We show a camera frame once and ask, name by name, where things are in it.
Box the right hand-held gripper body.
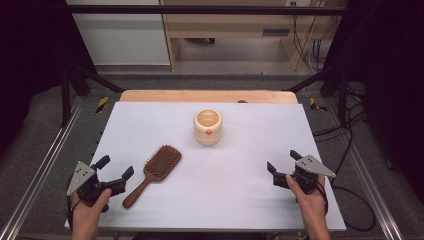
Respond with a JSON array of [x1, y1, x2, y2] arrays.
[[273, 154, 337, 195]]

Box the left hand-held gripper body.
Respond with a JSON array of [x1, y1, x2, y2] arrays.
[[66, 161, 128, 207]]

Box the brown wooden hairbrush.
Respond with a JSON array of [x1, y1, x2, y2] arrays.
[[121, 144, 183, 210]]

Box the person's right hand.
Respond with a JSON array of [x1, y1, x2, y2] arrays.
[[285, 174, 328, 219]]

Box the person's left hand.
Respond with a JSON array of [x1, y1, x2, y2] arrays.
[[70, 188, 113, 224]]

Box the yellow black hazard tape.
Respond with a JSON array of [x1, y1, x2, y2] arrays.
[[95, 96, 110, 115], [309, 97, 330, 113]]

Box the cream ceramic cup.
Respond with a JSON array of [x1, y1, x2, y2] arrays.
[[193, 108, 224, 146]]

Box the white cabinet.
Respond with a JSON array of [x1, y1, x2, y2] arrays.
[[65, 0, 172, 67]]

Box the light wooden desk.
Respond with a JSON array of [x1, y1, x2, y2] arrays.
[[159, 0, 348, 72]]

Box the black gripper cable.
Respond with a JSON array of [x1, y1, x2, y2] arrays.
[[314, 181, 378, 233]]

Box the aluminium rail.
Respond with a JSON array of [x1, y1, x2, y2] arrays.
[[323, 98, 405, 240], [0, 96, 85, 240]]

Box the black floor cables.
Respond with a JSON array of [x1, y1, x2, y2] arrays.
[[312, 83, 368, 178]]

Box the hanging black cables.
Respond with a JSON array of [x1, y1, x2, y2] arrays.
[[290, 0, 338, 72]]

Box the black metal frame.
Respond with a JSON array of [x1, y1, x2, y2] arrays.
[[59, 3, 354, 128]]

